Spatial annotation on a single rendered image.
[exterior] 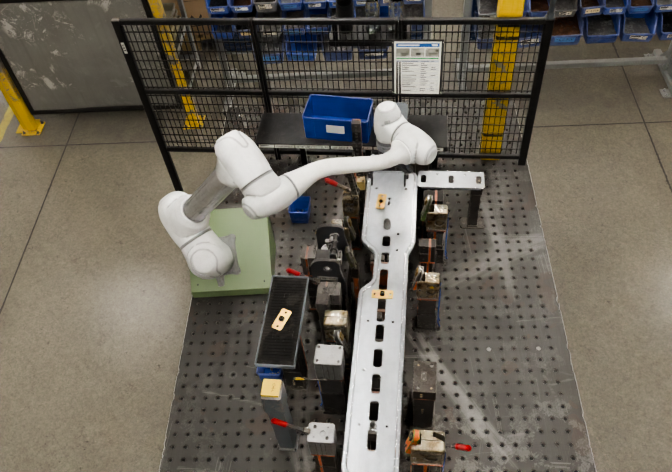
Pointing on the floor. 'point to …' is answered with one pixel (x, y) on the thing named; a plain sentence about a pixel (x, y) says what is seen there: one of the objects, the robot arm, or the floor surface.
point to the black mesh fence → (327, 76)
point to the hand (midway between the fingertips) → (388, 181)
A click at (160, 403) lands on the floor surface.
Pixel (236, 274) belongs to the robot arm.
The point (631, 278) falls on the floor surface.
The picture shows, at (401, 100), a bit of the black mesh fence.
